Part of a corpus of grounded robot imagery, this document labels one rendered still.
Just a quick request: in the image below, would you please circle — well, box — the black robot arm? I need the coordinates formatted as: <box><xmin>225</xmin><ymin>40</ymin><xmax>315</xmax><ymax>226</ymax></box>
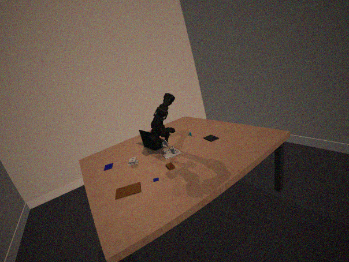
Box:
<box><xmin>150</xmin><ymin>93</ymin><xmax>175</xmax><ymax>137</ymax></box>

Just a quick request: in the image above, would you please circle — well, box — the small brown rectangular block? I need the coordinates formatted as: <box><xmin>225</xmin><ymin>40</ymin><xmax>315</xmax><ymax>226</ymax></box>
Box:
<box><xmin>166</xmin><ymin>163</ymin><xmax>175</xmax><ymax>170</ymax></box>

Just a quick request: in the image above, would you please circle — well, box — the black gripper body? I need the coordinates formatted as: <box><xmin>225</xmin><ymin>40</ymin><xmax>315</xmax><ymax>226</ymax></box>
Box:
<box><xmin>148</xmin><ymin>124</ymin><xmax>175</xmax><ymax>141</ymax></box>

